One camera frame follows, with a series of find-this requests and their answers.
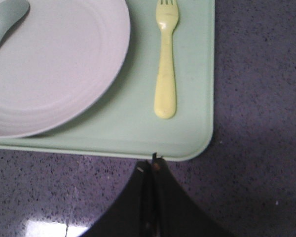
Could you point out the yellow plastic fork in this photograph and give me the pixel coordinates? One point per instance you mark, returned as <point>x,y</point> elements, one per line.
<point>165,102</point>

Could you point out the light green serving tray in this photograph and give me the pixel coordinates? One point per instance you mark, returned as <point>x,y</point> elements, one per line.
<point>122,123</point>

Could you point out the white round plate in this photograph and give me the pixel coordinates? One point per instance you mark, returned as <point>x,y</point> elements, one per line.
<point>58,61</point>

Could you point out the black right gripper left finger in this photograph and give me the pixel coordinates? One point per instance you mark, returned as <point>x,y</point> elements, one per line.
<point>131,214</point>

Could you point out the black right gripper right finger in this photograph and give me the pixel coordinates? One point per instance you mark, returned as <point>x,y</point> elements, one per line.
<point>178,215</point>

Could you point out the green plastic spoon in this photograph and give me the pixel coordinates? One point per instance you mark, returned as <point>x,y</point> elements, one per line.
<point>11,11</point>

